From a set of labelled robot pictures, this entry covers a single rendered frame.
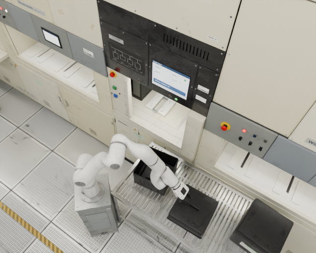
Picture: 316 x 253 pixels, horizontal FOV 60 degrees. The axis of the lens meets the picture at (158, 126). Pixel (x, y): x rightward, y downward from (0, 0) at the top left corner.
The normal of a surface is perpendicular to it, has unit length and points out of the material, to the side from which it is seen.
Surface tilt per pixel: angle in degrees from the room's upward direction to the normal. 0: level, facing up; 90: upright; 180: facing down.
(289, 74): 90
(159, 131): 0
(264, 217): 0
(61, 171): 0
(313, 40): 90
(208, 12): 90
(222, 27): 89
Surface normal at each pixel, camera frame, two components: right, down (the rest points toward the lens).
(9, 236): 0.04, -0.59
